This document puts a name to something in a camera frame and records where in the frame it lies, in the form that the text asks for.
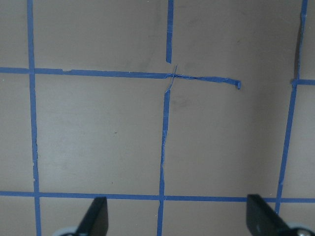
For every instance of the brown paper mat blue grid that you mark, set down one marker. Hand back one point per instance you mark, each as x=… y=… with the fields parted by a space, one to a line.
x=175 y=110

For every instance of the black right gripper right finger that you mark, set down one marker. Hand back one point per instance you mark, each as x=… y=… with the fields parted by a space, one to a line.
x=261 y=220

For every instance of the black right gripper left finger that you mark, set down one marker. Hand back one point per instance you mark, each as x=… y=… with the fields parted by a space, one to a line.
x=95 y=221

